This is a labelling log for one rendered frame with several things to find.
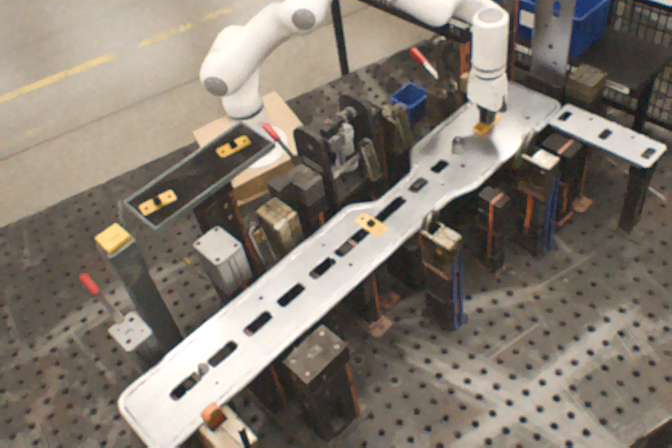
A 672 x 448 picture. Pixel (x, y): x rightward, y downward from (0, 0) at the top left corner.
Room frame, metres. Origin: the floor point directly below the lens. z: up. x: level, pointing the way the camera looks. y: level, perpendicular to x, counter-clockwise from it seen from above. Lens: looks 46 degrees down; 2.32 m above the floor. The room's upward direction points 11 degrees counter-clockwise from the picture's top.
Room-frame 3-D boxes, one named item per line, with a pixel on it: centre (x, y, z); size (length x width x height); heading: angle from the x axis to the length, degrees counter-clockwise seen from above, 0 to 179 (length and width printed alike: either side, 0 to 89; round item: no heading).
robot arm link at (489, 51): (1.43, -0.44, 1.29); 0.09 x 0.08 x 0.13; 161
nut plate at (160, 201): (1.20, 0.42, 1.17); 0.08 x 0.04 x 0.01; 115
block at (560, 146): (1.32, -0.61, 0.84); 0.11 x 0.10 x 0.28; 37
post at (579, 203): (1.36, -0.68, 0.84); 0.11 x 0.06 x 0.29; 37
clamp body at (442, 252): (1.04, -0.22, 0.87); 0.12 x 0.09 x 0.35; 37
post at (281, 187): (1.26, 0.14, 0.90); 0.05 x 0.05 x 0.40; 37
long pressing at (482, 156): (1.13, -0.06, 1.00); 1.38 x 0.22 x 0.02; 127
